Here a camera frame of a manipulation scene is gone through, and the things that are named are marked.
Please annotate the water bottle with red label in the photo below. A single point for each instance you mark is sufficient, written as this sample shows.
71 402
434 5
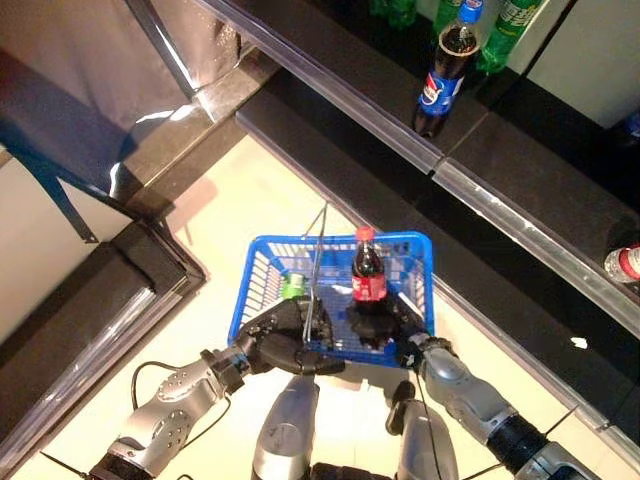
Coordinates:
625 265

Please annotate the cola bottle with red cap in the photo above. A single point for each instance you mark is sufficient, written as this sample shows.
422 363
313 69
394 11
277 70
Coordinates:
369 287

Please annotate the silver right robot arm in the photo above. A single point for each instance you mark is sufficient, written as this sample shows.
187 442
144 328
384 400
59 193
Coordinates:
465 385

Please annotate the white paper scrap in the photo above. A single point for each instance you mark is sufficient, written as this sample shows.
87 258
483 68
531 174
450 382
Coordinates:
580 343

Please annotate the blue plastic shopping basket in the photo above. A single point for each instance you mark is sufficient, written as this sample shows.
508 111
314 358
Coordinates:
400 241

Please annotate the green Sprite bottle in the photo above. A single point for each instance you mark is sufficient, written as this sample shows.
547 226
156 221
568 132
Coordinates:
505 40
445 12

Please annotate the silver left robot leg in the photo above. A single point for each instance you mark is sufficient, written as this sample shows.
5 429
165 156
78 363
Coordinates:
285 430

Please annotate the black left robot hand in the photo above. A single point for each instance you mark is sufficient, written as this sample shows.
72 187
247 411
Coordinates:
280 345

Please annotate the black shelf board with rail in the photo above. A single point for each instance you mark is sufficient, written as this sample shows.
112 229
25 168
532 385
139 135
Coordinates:
75 320
627 420
325 150
540 185
340 60
500 300

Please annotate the green drink can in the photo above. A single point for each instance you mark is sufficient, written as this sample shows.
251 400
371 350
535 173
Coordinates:
293 287

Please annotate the black robot pelvis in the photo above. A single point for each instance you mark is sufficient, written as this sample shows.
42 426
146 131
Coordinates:
345 472

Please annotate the silver robot leg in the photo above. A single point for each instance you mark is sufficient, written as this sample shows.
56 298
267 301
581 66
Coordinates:
285 430
425 440

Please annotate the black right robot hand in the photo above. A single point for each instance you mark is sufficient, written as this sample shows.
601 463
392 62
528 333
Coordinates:
380 327

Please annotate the silver right robot leg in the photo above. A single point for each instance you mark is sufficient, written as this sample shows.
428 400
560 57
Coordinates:
425 440

